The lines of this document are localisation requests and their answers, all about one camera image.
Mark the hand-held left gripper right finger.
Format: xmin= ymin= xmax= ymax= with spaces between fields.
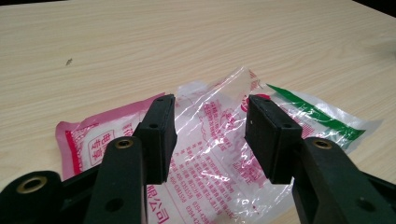
xmin=245 ymin=94 xmax=396 ymax=224

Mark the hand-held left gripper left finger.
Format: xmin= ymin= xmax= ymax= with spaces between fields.
xmin=83 ymin=93 xmax=177 ymax=224

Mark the pink printed clear plastic bag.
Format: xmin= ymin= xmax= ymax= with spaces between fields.
xmin=55 ymin=65 xmax=383 ymax=224

